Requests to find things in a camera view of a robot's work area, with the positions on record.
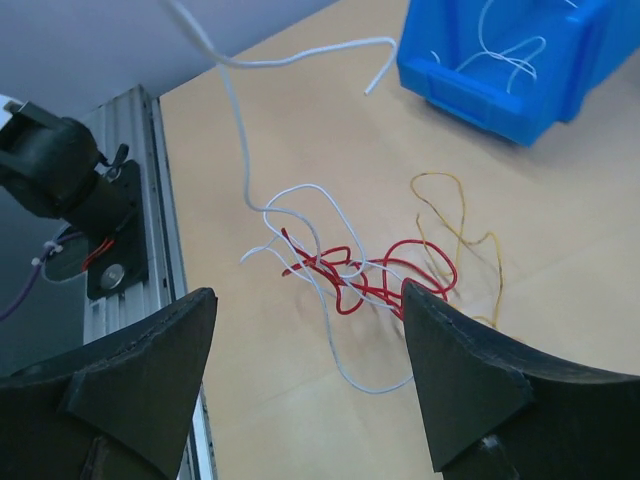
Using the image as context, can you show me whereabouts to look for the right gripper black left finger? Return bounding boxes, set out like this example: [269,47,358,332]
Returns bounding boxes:
[1,288,217,479]

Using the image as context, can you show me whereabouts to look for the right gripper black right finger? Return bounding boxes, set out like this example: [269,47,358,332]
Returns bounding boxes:
[402,280,639,479]

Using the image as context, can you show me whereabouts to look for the wire bundle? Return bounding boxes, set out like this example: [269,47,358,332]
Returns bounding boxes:
[240,172,504,394]

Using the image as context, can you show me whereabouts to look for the lifted white wire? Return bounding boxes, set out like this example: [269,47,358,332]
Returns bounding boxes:
[162,0,399,266]

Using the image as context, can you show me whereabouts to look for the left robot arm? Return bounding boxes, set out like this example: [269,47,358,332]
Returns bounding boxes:
[1,95,136,241]

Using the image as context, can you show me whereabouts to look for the small blue bin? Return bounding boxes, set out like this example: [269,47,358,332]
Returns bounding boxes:
[397,0,639,146]

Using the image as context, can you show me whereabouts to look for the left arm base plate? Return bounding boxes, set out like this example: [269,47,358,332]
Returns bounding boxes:
[83,143,148,301]

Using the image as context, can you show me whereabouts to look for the aluminium rail frame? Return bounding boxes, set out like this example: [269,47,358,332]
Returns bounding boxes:
[84,86,217,479]

